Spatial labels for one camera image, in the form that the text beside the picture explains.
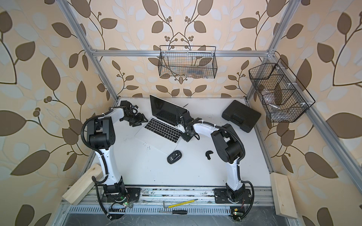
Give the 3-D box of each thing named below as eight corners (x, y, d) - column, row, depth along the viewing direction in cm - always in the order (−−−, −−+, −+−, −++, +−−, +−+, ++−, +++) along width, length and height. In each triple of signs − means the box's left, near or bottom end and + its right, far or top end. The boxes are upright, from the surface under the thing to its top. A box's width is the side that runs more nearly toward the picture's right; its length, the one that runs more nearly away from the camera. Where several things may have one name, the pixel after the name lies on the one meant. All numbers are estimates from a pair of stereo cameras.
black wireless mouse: (165, 160, 89) (164, 158, 86) (177, 149, 93) (177, 147, 91) (172, 167, 86) (171, 166, 84) (184, 155, 91) (183, 153, 88)
